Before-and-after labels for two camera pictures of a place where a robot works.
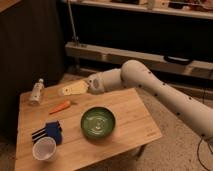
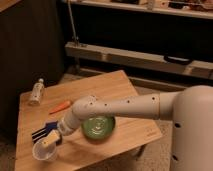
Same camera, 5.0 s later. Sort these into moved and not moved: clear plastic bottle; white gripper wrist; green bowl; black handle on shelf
Moved: white gripper wrist
Not moved: black handle on shelf; clear plastic bottle; green bowl
